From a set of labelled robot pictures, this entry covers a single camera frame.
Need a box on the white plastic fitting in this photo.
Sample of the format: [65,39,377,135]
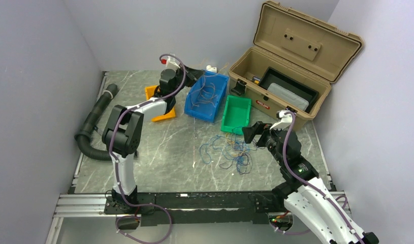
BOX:
[206,65,217,74]

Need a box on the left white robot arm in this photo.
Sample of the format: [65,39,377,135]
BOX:
[102,66,205,214]

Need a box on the green plastic bin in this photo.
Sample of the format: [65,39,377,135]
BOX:
[220,95,251,135]

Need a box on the grey plastic case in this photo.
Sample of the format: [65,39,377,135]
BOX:
[267,83,309,110]

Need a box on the orange plastic bin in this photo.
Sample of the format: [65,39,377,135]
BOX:
[144,84,177,123]

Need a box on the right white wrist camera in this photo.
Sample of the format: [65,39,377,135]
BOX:
[270,110,296,131]

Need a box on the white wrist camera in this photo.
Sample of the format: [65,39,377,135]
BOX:
[160,54,184,71]
[270,110,296,131]

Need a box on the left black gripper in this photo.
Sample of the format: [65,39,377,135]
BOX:
[171,64,206,97]

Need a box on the black corrugated hose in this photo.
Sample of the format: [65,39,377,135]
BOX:
[74,83,118,161]

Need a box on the tan plastic toolbox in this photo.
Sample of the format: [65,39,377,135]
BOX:
[228,1,364,131]

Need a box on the yellow blue battery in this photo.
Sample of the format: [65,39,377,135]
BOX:
[252,76,261,84]

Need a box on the blue plastic bin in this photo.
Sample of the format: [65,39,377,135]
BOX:
[184,70,229,123]

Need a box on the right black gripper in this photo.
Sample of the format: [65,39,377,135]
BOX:
[242,120,286,166]

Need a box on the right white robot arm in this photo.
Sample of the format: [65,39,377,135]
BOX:
[242,121,379,243]

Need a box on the aluminium frame rail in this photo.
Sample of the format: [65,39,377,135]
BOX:
[45,71,361,244]

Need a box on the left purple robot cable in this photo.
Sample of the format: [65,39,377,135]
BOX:
[108,53,187,244]

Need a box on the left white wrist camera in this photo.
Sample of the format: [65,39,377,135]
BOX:
[160,54,184,71]

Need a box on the black toolbox tray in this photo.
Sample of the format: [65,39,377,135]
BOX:
[259,67,319,113]

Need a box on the blue cable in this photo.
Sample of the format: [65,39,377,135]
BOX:
[199,127,258,175]

